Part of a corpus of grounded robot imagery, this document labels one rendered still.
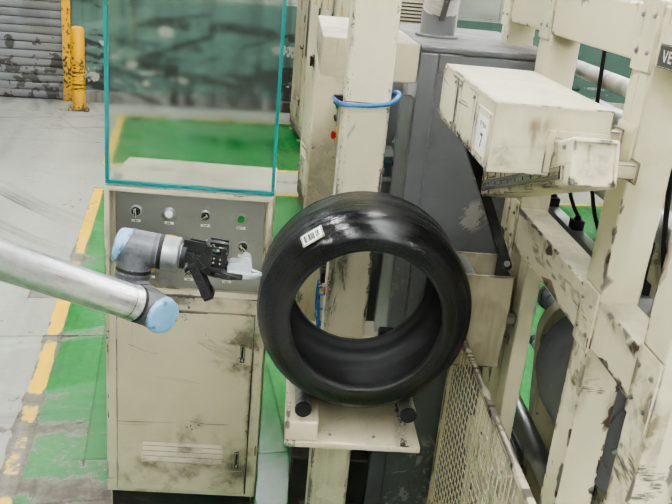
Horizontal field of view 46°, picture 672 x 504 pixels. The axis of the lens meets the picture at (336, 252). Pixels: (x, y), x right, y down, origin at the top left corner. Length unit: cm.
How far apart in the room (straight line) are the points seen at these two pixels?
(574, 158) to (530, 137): 12
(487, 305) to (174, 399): 120
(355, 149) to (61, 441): 200
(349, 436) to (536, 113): 104
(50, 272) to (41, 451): 187
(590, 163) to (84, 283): 110
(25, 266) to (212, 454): 147
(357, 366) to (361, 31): 94
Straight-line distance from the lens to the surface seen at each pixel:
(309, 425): 215
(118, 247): 205
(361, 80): 221
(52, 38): 1099
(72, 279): 184
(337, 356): 234
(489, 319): 240
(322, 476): 270
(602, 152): 162
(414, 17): 528
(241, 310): 276
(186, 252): 206
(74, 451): 358
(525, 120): 165
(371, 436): 223
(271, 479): 339
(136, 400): 297
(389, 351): 234
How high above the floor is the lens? 202
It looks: 20 degrees down
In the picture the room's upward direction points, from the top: 5 degrees clockwise
